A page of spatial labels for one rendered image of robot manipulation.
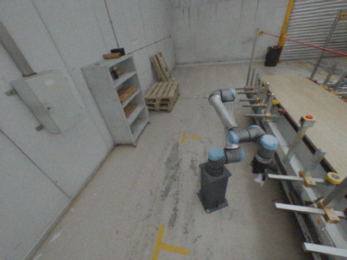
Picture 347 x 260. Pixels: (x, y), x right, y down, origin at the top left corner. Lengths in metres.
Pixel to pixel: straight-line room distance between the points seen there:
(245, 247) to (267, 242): 0.23
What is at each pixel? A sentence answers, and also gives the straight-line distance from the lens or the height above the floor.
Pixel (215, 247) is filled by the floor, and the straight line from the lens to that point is 1.99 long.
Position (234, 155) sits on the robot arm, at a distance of 1.54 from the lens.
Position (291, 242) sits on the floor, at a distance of 2.23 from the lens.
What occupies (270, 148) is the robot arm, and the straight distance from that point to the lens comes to 1.02.
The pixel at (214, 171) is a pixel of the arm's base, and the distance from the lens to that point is 1.60.
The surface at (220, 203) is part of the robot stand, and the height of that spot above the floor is 0.03.
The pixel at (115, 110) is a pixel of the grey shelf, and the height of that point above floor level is 0.84.
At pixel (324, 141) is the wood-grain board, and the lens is 1.93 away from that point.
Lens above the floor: 1.92
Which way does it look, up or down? 36 degrees down
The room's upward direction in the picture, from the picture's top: 8 degrees counter-clockwise
